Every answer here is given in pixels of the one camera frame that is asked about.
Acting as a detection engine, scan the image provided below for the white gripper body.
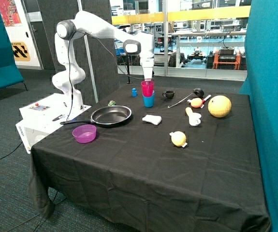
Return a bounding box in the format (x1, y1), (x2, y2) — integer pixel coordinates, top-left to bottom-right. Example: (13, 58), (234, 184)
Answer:
(142, 67), (153, 81)

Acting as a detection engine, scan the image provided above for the red plastic cup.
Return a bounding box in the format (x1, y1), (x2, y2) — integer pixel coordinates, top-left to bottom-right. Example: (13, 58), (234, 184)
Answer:
(141, 81), (154, 94)

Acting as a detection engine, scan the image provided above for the blue plastic cup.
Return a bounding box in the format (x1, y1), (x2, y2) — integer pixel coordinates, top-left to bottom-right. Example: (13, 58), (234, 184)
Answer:
(143, 91), (155, 98)
(143, 95), (155, 108)

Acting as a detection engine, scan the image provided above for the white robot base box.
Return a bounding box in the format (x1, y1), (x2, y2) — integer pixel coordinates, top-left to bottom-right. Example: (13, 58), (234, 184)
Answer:
(15, 93), (90, 154)

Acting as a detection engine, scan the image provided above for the small blue bottle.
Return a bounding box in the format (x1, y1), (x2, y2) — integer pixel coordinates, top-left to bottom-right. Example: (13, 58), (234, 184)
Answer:
(132, 88), (137, 97)

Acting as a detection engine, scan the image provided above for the black coffee cup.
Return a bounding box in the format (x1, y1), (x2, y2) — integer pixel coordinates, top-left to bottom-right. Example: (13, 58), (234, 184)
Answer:
(162, 90), (175, 99)

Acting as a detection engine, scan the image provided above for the small green object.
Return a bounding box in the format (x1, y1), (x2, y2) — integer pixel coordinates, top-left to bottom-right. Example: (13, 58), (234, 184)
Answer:
(108, 100), (116, 106)

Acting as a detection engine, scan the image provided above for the white cloth-like toy bone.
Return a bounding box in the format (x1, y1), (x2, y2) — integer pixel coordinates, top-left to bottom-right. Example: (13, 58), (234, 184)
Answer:
(142, 115), (162, 126)

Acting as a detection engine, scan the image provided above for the black ladle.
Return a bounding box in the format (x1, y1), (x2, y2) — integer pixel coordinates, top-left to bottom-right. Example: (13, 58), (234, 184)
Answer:
(167, 88), (204, 108)

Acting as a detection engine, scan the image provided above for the black frying pan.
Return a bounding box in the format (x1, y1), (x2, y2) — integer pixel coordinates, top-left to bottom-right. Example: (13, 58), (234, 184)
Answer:
(60, 105), (132, 127)

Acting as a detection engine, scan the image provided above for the orange toy fruit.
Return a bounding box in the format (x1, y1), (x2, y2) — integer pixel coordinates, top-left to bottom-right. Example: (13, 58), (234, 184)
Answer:
(187, 98), (203, 108)

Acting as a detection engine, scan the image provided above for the red white marker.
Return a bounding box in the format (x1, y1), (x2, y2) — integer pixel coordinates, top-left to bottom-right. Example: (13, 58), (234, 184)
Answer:
(202, 95), (211, 104)

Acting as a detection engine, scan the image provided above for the white yellow measuring scoop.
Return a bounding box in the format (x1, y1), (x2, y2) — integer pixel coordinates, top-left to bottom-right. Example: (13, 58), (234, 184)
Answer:
(185, 107), (201, 127)

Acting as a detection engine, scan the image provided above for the yellow toy lemon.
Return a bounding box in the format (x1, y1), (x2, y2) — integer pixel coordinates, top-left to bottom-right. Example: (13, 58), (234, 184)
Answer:
(169, 131), (187, 147)

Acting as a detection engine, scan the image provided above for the large yellow ball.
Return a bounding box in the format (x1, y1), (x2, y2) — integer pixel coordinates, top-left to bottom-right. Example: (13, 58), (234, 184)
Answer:
(208, 95), (232, 118)

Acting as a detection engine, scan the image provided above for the black tablecloth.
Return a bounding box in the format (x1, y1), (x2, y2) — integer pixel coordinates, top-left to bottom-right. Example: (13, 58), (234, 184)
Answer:
(28, 86), (271, 232)

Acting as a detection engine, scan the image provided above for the purple plastic bowl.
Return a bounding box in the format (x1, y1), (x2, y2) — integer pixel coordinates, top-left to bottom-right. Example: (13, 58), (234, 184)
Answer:
(72, 125), (97, 144)

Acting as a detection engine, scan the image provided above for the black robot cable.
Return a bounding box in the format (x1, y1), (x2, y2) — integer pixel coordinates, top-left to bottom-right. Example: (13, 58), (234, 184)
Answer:
(65, 30), (146, 121)

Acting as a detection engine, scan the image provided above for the teal partition wall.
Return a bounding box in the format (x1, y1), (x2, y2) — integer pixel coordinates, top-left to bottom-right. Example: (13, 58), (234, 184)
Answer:
(240, 0), (278, 232)

